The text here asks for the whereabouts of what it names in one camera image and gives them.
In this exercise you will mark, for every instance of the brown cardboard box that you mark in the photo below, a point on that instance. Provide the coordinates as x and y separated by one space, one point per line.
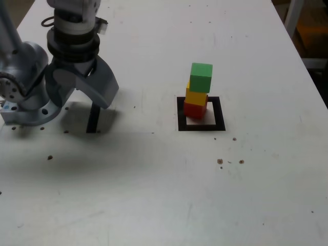
312 36

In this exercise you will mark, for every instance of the white frame post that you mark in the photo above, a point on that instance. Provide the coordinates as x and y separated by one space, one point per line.
292 15

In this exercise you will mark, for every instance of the black tape strip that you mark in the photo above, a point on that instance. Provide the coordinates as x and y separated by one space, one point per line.
92 120

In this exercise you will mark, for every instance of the red cube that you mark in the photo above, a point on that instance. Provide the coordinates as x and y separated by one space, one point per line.
194 111

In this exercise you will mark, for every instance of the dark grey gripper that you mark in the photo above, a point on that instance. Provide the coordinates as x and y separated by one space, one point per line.
77 68

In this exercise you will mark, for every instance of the green cube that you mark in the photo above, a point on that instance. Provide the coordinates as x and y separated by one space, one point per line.
201 78

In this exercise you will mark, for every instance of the black tape square outline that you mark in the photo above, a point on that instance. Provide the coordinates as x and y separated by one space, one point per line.
220 115

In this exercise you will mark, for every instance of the yellow cube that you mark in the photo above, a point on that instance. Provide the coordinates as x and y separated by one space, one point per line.
196 98

